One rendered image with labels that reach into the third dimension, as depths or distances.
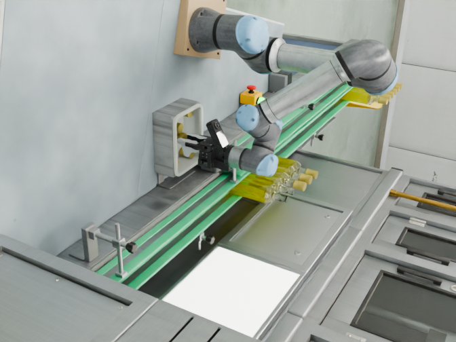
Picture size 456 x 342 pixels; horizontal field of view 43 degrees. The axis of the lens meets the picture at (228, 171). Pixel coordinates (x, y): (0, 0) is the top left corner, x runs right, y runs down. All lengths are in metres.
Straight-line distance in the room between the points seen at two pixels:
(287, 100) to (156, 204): 0.56
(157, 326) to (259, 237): 0.96
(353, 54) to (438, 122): 6.52
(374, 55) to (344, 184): 0.97
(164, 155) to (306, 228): 0.60
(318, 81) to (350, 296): 0.70
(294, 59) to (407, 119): 6.41
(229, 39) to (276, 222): 0.72
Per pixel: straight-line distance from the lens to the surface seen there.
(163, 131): 1.92
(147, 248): 1.75
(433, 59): 7.98
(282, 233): 2.13
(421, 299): 2.00
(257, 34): 1.89
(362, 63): 1.71
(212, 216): 2.03
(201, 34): 1.94
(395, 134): 8.39
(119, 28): 1.73
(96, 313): 1.27
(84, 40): 1.63
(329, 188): 2.53
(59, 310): 1.30
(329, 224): 2.21
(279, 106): 1.73
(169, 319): 1.22
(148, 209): 1.91
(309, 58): 1.90
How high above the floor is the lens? 1.84
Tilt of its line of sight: 26 degrees down
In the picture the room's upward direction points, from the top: 105 degrees clockwise
